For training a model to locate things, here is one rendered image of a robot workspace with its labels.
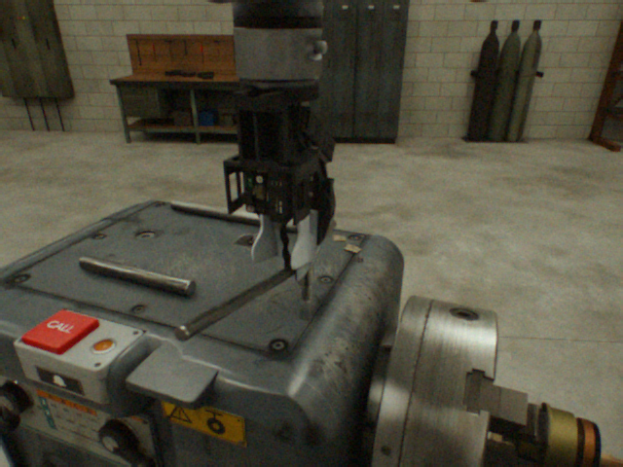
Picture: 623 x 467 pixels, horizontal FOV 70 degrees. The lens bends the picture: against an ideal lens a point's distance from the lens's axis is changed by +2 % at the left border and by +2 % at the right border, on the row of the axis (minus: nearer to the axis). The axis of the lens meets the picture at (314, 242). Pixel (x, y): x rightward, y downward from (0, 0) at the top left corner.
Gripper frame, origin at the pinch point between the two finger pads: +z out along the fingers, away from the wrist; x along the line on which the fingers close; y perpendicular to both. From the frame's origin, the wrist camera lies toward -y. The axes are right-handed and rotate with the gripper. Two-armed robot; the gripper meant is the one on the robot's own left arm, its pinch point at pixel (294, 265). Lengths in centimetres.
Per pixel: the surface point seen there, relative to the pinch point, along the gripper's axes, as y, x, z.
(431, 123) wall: -665, -64, 115
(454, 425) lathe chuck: 0.2, 19.9, 17.1
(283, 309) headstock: -3.9, -3.4, 9.6
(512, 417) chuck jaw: -3.1, 26.1, 16.7
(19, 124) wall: -467, -691, 127
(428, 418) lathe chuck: 0.2, 17.0, 17.1
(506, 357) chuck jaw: -23.9, 26.8, 24.3
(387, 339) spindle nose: -11.7, 9.4, 16.6
